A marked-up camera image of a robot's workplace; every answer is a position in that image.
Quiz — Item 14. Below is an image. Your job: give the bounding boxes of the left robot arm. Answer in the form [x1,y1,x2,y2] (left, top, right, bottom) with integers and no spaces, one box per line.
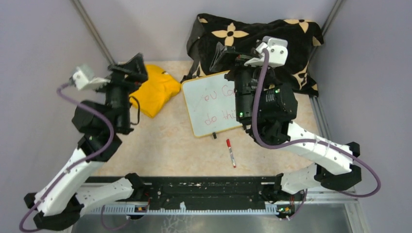
[24,53,148,232]

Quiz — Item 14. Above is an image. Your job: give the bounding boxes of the white red marker pen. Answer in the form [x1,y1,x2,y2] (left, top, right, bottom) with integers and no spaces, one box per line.
[228,147,237,168]

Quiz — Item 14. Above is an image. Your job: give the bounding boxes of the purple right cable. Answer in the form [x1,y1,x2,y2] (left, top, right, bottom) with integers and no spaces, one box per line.
[251,48,382,221]

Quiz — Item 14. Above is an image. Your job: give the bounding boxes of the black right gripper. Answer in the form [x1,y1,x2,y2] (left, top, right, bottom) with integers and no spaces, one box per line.
[210,42,271,124]

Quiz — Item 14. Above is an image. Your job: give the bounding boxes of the black floral pillow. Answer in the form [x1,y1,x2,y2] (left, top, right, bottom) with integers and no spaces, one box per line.
[182,13,324,96]

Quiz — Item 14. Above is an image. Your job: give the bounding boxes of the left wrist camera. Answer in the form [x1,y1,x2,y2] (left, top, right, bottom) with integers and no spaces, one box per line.
[69,64,110,91]

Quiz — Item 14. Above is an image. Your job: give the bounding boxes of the yellow folded cloth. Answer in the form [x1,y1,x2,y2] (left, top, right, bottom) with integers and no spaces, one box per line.
[130,65,181,118]

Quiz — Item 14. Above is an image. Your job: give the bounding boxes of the yellow-framed whiteboard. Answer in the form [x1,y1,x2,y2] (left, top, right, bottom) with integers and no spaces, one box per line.
[182,71,241,137]

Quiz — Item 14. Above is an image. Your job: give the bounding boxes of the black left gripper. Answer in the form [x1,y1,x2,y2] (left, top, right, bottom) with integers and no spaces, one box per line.
[91,53,150,131]

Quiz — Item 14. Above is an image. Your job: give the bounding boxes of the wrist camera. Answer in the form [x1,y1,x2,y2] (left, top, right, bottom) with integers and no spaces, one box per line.
[244,36,288,68]
[69,64,110,91]

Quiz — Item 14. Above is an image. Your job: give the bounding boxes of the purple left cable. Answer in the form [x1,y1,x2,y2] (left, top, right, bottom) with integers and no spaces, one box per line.
[18,83,115,233]

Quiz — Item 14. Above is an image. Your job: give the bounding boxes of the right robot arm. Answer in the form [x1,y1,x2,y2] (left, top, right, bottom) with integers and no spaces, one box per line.
[210,42,361,200]

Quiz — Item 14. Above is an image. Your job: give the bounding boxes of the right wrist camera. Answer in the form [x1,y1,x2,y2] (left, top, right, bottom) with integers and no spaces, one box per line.
[244,36,288,68]

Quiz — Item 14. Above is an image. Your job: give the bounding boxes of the purple cable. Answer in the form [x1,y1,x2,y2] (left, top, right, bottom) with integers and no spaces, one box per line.
[251,48,382,221]
[18,83,115,233]

